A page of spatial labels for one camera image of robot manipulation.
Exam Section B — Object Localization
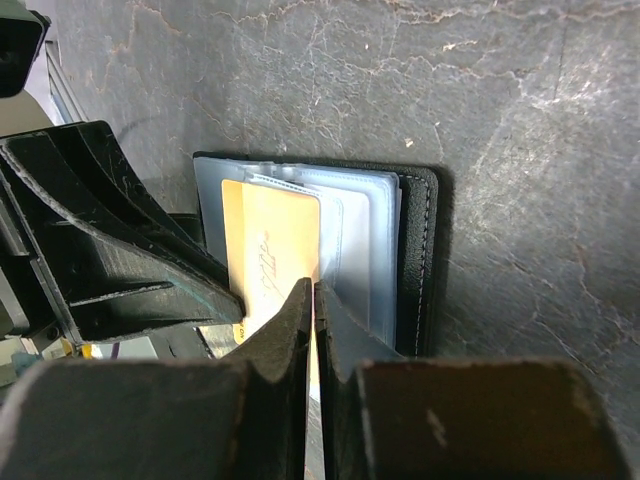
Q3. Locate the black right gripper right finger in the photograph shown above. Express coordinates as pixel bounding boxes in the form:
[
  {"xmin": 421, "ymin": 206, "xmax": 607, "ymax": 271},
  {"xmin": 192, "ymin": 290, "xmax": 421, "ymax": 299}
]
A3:
[{"xmin": 314, "ymin": 283, "xmax": 633, "ymax": 479}]

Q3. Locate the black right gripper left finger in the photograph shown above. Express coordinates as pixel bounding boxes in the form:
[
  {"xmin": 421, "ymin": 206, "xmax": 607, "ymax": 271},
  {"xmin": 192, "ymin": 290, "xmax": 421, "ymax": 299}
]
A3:
[{"xmin": 1, "ymin": 278, "xmax": 313, "ymax": 479}]

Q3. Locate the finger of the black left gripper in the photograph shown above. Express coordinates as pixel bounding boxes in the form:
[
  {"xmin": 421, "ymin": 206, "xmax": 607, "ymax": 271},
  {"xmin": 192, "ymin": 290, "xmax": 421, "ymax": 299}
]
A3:
[
  {"xmin": 1, "ymin": 134, "xmax": 244, "ymax": 344},
  {"xmin": 50, "ymin": 121, "xmax": 229, "ymax": 289}
]

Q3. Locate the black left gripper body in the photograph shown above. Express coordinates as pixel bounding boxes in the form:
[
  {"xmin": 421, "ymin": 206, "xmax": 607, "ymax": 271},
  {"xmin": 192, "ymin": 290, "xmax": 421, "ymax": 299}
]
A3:
[{"xmin": 1, "ymin": 149, "xmax": 83, "ymax": 345}]

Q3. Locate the gold VIP card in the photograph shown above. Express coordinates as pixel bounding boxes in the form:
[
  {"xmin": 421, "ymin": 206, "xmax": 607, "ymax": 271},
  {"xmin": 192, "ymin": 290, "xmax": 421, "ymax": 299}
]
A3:
[{"xmin": 221, "ymin": 180, "xmax": 320, "ymax": 344}]

